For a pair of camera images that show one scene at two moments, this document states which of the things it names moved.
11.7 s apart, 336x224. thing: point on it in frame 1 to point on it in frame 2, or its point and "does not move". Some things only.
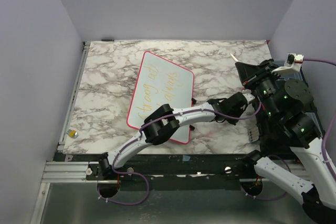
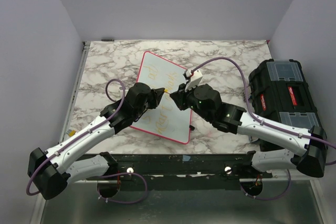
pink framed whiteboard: [161, 82] does not move
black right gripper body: [265, 74] to [185, 96]
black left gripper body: [231, 120] to [151, 104]
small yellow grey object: [72, 133] does not move
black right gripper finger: [247, 70] to [177, 98]
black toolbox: [287, 115] does not move
